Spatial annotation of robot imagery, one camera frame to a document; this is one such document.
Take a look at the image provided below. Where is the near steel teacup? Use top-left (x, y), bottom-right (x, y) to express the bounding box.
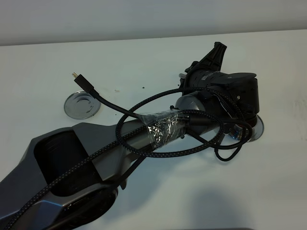
top-left (229, 124), bottom-right (248, 140)

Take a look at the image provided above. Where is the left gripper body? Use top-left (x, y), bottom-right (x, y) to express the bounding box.
top-left (181, 60), bottom-right (231, 90)

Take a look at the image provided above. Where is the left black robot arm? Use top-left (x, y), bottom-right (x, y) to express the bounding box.
top-left (0, 42), bottom-right (264, 230)

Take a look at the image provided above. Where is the near steel saucer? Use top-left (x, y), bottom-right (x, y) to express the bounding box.
top-left (225, 115), bottom-right (265, 143)

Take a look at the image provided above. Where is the loose black usb cable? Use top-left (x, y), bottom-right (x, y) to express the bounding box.
top-left (72, 71), bottom-right (252, 162)

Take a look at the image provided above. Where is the teapot steel saucer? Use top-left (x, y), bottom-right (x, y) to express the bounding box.
top-left (64, 91), bottom-right (101, 120)

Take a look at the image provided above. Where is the stainless steel teapot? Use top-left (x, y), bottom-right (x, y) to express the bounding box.
top-left (178, 73), bottom-right (186, 80)

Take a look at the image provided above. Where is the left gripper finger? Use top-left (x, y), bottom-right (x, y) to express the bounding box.
top-left (199, 42), bottom-right (227, 71)

